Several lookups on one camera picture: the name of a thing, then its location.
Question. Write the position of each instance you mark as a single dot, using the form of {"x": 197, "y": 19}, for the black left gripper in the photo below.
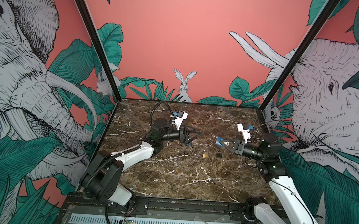
{"x": 198, "y": 135}

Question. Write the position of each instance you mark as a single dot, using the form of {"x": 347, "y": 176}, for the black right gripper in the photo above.
{"x": 225, "y": 143}

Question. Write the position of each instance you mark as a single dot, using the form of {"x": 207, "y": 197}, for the blue padlock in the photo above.
{"x": 219, "y": 141}

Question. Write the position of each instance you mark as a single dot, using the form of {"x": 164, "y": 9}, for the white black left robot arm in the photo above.
{"x": 101, "y": 180}

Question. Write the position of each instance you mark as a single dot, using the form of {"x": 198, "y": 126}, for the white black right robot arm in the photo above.
{"x": 273, "y": 170}

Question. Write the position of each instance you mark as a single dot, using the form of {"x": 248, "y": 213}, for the small black padlock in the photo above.
{"x": 218, "y": 155}

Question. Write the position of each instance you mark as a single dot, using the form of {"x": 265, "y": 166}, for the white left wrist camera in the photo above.
{"x": 177, "y": 118}

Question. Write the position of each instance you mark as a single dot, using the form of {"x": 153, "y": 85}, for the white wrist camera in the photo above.
{"x": 177, "y": 118}
{"x": 245, "y": 129}

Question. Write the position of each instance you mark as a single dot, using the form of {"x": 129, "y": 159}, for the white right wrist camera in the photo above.
{"x": 245, "y": 129}

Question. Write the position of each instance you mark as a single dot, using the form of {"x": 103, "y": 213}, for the black front mounting rail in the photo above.
{"x": 192, "y": 206}

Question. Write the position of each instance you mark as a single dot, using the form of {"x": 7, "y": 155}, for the black right corner frame post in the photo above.
{"x": 316, "y": 26}

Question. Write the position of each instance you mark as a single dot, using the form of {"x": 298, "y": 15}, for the black corner frame post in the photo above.
{"x": 96, "y": 42}
{"x": 316, "y": 26}

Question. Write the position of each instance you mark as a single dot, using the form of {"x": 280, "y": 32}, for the black left corner frame post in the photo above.
{"x": 96, "y": 42}

